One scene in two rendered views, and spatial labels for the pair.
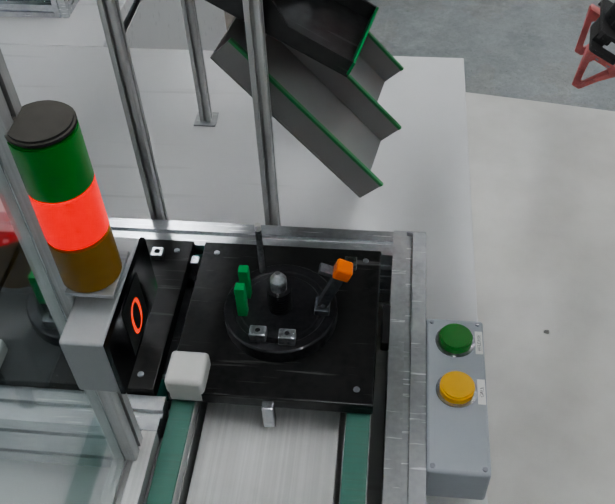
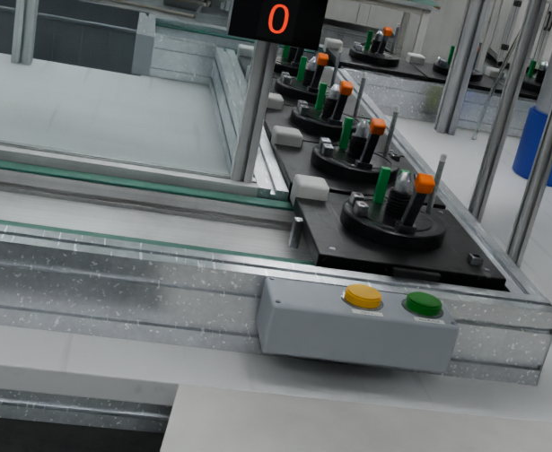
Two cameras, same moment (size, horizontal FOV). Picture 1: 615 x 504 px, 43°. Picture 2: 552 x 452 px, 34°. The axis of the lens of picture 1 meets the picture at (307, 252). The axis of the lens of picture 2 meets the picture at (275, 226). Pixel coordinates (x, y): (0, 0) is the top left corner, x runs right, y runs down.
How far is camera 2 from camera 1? 1.06 m
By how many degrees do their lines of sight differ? 62
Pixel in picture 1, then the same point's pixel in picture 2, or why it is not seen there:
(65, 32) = not seen: outside the picture
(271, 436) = (282, 253)
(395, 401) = (332, 272)
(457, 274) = not seen: outside the picture
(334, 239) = (506, 268)
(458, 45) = not seen: outside the picture
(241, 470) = (246, 239)
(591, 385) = not seen: outside the picture
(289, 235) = (491, 248)
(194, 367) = (312, 182)
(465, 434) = (312, 298)
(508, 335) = (500, 438)
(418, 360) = (386, 288)
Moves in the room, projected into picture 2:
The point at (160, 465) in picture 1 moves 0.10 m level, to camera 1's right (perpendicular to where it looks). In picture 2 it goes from (232, 195) to (249, 221)
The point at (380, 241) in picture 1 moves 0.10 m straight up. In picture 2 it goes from (524, 290) to (548, 215)
